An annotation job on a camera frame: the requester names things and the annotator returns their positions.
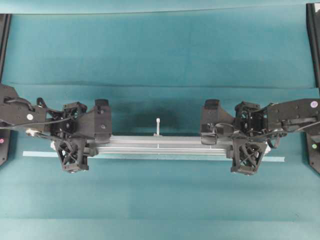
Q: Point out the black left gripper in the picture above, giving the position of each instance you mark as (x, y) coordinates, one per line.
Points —
(75, 120)

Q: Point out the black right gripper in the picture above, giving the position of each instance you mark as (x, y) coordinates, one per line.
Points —
(250, 122)

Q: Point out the large silver metal rail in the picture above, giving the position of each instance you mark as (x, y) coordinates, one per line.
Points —
(167, 145)

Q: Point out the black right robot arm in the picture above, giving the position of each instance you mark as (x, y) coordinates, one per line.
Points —
(302, 115)

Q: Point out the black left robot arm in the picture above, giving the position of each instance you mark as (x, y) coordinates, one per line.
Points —
(17, 113)

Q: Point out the white zip tie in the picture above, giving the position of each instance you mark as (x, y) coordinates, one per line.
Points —
(158, 125)

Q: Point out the thin pale blue strip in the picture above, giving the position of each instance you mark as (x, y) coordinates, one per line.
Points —
(178, 157)

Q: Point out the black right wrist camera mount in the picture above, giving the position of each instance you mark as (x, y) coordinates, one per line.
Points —
(246, 156)

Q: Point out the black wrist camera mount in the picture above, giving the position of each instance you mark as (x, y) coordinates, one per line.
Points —
(246, 156)
(71, 153)

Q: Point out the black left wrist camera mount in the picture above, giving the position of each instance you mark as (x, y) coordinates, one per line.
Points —
(71, 153)

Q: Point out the white zip tie mount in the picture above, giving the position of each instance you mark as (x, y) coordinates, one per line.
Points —
(157, 135)

